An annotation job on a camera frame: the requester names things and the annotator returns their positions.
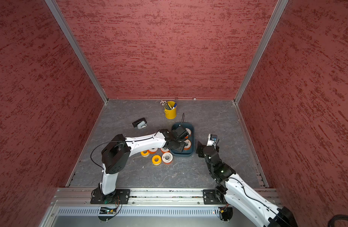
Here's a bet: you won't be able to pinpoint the orange tape roll top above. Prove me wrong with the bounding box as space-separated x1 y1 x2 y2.
185 128 192 139

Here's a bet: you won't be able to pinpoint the orange tape roll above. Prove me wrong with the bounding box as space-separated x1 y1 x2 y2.
184 140 192 150
185 128 192 139
162 152 174 165
160 148 170 154
147 148 158 154

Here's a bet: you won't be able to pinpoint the teal storage box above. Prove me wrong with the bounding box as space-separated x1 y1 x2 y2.
170 122 196 157

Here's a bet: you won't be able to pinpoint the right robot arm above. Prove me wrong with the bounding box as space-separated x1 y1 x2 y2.
196 142 298 227

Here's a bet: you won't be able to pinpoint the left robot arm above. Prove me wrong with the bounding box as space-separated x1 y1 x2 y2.
100 126 189 195

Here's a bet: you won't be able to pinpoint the orange tape roll bottom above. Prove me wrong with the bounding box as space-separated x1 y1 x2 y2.
162 152 174 165

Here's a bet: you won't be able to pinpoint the yellow tape roll bottom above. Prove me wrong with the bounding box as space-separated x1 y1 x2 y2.
152 155 162 166

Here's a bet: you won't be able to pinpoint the yellow tape roll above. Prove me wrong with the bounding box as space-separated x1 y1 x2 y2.
152 155 162 166
140 150 150 157

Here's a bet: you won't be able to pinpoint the yellow pen cup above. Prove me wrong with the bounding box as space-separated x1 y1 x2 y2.
164 107 177 120

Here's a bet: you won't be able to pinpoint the pens in cup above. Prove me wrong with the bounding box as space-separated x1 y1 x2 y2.
160 100 177 110

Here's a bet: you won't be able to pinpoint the black grey stapler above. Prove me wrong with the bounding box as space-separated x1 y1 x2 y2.
132 118 147 130

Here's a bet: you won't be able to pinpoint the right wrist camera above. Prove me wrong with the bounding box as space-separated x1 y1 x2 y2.
207 134 219 147

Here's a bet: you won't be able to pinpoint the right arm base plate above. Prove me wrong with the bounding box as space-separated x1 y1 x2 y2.
202 189 227 205

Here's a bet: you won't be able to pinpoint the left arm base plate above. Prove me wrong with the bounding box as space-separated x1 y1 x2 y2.
90 188 130 205

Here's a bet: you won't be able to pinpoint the aluminium front rail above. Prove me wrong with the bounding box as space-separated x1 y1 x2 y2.
50 187 281 207

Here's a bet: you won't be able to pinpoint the right corner aluminium post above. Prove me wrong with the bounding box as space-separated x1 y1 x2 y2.
234 0 288 106

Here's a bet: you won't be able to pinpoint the corner aluminium post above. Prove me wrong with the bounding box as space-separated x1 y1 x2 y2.
234 0 288 106
45 0 109 105

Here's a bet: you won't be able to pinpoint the left corner aluminium post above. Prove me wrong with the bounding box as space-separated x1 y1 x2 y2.
45 0 109 105

